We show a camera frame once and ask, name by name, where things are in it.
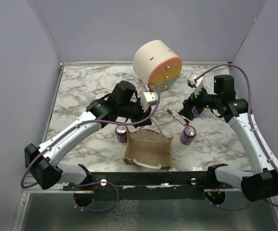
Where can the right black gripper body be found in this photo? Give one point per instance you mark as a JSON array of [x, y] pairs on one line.
[[204, 100]]

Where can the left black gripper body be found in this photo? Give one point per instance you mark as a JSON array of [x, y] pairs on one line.
[[133, 111]]

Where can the purple soda can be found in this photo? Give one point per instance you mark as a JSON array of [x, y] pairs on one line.
[[195, 112], [188, 134], [121, 132]]

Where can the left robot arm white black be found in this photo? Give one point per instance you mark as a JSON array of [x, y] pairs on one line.
[[43, 161]]

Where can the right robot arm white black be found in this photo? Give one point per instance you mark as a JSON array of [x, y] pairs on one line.
[[262, 181]]

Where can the red capped marker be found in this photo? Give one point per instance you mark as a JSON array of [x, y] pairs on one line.
[[184, 120]]

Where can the green capped marker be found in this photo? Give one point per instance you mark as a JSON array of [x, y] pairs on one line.
[[171, 113]]

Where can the round pastel drawer cabinet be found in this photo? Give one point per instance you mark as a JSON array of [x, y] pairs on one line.
[[156, 62]]

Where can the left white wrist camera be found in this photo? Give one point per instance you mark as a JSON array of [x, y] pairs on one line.
[[148, 99]]

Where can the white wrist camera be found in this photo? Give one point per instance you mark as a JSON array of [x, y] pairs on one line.
[[196, 83], [148, 99]]

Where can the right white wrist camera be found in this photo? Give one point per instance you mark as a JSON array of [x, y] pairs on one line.
[[196, 83]]

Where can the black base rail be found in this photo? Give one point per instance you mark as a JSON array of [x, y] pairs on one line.
[[149, 185]]

